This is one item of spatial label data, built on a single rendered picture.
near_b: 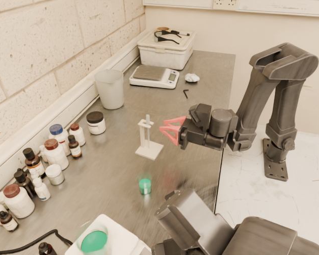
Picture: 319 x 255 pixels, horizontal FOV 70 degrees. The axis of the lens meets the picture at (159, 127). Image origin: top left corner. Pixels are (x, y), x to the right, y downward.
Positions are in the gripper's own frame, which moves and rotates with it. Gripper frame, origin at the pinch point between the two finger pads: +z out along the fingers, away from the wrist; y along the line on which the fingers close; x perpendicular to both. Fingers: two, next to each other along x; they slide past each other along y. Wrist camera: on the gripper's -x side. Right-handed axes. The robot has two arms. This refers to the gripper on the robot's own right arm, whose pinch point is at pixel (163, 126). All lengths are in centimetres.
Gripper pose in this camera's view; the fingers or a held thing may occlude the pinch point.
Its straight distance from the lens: 74.6
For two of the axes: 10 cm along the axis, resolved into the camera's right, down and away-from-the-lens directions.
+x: 0.2, 7.7, 6.3
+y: -4.2, 5.8, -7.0
